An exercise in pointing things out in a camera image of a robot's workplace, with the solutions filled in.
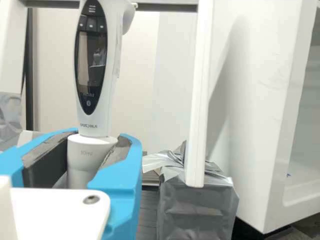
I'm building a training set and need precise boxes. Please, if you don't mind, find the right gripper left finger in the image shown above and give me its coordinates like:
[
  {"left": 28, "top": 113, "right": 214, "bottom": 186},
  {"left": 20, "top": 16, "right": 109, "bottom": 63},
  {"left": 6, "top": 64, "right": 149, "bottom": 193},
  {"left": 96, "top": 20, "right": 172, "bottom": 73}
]
[{"left": 0, "top": 127, "right": 79, "bottom": 189}]

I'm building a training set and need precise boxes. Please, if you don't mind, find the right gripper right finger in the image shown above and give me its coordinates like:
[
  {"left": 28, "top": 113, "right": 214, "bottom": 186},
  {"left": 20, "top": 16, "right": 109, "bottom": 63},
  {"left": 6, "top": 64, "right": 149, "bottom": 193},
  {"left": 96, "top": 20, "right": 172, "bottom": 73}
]
[{"left": 86, "top": 133, "right": 144, "bottom": 240}]

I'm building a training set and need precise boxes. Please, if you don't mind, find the pipette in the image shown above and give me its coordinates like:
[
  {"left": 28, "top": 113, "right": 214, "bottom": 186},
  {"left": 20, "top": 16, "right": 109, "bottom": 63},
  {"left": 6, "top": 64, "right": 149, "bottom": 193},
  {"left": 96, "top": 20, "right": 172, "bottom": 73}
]
[{"left": 66, "top": 0, "right": 135, "bottom": 190}]

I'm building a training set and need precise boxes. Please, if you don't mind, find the white incubator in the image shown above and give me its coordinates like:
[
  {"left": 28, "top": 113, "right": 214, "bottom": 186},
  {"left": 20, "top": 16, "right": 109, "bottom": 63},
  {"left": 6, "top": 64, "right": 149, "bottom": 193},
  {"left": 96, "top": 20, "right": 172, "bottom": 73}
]
[{"left": 158, "top": 0, "right": 320, "bottom": 235}]

